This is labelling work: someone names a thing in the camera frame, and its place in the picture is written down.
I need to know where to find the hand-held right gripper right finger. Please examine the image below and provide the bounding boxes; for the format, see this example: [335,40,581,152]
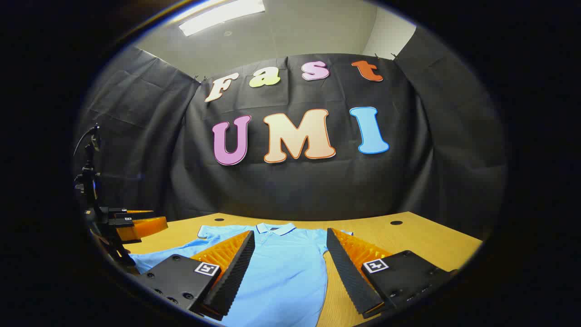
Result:
[326,228,459,318]

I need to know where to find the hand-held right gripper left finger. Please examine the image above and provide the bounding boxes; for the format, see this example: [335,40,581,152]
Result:
[134,230,256,321]

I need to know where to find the light blue polo T-shirt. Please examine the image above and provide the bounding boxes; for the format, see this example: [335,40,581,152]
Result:
[129,222,354,327]

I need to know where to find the black backdrop cloth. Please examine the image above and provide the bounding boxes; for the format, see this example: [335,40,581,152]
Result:
[73,25,508,241]

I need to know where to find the ceiling light panel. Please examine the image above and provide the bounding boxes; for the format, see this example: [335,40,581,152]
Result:
[178,0,266,37]

